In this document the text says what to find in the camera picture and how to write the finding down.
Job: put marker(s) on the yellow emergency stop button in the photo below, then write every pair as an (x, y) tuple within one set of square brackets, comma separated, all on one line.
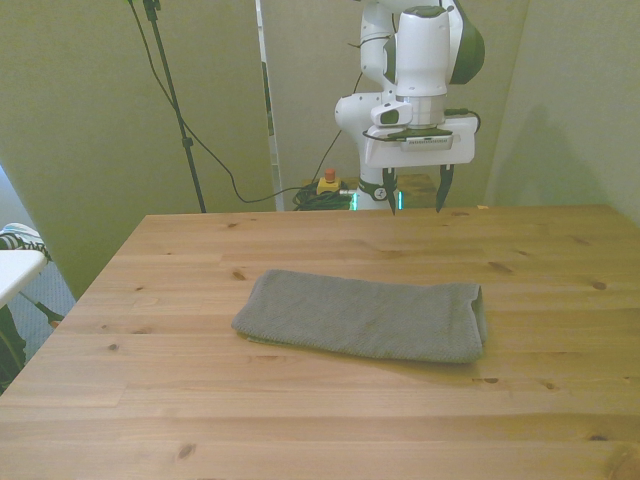
[(329, 186)]

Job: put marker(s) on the grey towel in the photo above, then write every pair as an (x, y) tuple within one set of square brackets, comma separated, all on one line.
[(360, 315)]

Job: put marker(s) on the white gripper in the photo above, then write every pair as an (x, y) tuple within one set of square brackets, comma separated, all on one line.
[(425, 157)]

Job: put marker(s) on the white side table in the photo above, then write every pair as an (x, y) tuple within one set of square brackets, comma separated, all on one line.
[(15, 272)]

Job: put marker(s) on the white vertical wall post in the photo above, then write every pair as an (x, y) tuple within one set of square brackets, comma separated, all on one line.
[(272, 150)]

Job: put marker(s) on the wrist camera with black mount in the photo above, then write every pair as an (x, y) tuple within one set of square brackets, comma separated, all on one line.
[(430, 143)]

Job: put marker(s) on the white sneaker with black laces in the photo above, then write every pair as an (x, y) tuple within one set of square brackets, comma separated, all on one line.
[(20, 235)]

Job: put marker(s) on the dark green fabric object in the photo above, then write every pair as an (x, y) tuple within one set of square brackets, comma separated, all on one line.
[(10, 350)]

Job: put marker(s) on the black camera stand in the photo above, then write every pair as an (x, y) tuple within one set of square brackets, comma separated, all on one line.
[(187, 142)]

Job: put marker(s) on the grey folding table leg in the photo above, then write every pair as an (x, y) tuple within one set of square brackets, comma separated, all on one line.
[(50, 315)]

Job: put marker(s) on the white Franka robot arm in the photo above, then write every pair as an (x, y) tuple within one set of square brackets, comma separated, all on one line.
[(420, 50)]

